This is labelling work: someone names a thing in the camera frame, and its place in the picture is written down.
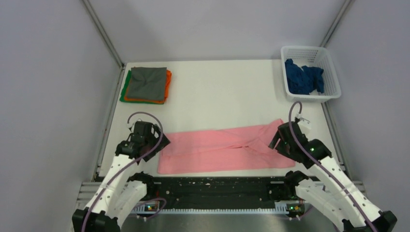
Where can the orange folded t shirt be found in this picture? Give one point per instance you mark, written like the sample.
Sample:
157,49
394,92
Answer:
168,83

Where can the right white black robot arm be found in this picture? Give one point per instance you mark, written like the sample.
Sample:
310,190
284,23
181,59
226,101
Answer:
339,200

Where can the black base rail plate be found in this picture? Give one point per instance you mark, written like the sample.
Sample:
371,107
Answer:
219,193

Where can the blue crumpled t shirt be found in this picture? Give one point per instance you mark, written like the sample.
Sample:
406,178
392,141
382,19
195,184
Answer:
304,80

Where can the green folded t shirt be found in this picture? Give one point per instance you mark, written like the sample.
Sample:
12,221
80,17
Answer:
123,92

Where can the grey folded t shirt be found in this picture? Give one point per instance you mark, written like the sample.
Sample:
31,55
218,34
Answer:
147,83

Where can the pink t shirt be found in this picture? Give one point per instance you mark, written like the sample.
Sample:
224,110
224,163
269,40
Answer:
243,148

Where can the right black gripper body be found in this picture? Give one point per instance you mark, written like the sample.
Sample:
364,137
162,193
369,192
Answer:
282,147

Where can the white plastic basket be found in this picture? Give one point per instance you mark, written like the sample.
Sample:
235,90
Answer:
312,56

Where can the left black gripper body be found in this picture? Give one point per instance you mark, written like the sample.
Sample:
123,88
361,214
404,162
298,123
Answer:
153,141

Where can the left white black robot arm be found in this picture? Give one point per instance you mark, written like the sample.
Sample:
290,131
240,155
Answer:
117,195

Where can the white cable duct strip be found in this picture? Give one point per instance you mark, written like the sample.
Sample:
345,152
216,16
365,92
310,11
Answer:
279,209

